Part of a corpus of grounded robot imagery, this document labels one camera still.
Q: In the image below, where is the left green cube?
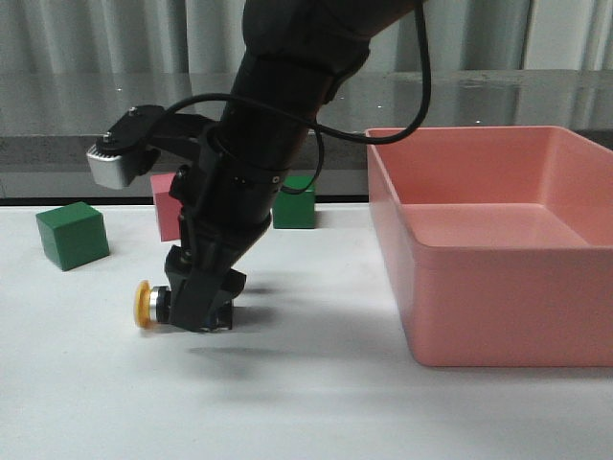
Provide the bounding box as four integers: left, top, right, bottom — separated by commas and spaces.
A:
35, 201, 110, 271

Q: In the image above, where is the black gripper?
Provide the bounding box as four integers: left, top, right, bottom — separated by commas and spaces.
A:
165, 120, 288, 332

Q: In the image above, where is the right green cube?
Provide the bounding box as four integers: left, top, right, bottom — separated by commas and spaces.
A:
272, 175, 315, 229

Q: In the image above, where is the pink plastic bin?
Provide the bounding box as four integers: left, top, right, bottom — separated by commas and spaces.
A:
367, 126, 612, 367

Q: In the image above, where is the black camera cable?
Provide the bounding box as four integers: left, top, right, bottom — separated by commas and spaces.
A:
162, 0, 432, 196

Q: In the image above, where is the green cube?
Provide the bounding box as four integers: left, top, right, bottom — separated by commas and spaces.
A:
272, 175, 315, 229
35, 201, 110, 271

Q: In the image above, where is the yellow push button switch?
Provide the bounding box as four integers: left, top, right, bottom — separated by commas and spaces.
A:
133, 280, 235, 333

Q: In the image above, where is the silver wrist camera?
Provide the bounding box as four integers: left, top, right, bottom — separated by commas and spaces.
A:
86, 144, 142, 190

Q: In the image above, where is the grey curtain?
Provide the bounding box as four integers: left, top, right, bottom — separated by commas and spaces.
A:
1, 1, 612, 74

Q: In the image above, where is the pink cube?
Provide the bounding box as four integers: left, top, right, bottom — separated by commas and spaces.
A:
149, 173, 181, 242

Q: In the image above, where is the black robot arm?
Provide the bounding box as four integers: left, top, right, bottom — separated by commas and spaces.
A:
161, 1, 431, 332

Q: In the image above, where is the dark glossy back table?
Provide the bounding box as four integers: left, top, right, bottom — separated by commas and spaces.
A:
1, 70, 612, 204

